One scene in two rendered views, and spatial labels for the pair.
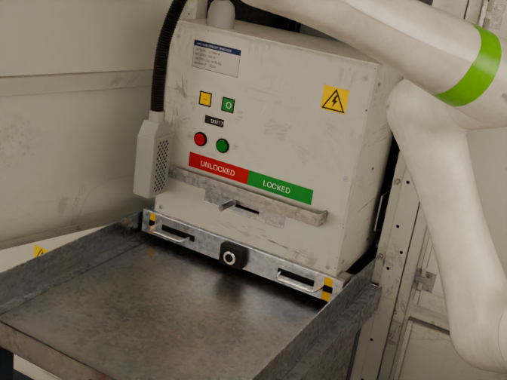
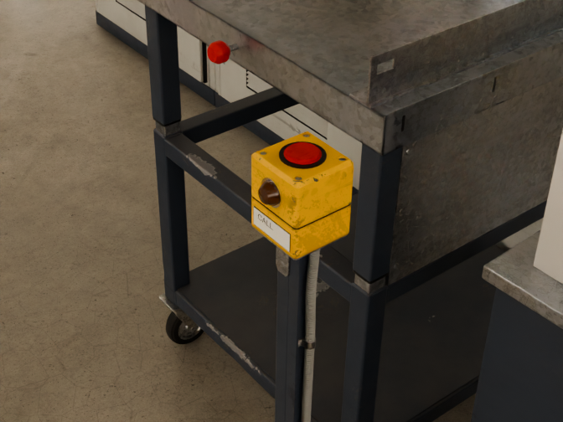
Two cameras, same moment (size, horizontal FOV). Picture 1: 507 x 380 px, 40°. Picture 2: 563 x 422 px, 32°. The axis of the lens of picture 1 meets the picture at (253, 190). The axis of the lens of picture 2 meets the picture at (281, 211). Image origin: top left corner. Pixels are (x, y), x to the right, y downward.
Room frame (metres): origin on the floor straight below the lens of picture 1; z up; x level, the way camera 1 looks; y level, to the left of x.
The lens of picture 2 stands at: (-0.11, -0.37, 1.46)
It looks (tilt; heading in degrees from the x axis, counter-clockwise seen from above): 36 degrees down; 25
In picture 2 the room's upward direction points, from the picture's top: 1 degrees clockwise
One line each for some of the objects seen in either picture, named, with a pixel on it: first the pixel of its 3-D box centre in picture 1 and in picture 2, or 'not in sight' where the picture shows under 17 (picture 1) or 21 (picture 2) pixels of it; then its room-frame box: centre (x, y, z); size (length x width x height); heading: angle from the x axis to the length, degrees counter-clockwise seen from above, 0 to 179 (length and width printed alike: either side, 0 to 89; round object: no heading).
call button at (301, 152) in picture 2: not in sight; (302, 156); (0.68, -0.02, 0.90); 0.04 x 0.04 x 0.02
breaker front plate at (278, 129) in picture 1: (251, 151); not in sight; (1.46, 0.02, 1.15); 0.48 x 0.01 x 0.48; 64
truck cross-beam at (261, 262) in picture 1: (240, 250); not in sight; (1.48, 0.01, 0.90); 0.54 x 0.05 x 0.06; 64
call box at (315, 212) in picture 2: not in sight; (301, 193); (0.68, -0.02, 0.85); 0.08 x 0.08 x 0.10; 64
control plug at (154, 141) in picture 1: (154, 157); not in sight; (1.49, 0.24, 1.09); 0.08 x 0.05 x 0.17; 154
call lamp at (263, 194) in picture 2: not in sight; (266, 194); (0.64, 0.00, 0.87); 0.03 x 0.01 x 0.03; 64
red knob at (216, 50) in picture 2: not in sight; (224, 50); (1.00, 0.25, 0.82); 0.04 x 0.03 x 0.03; 154
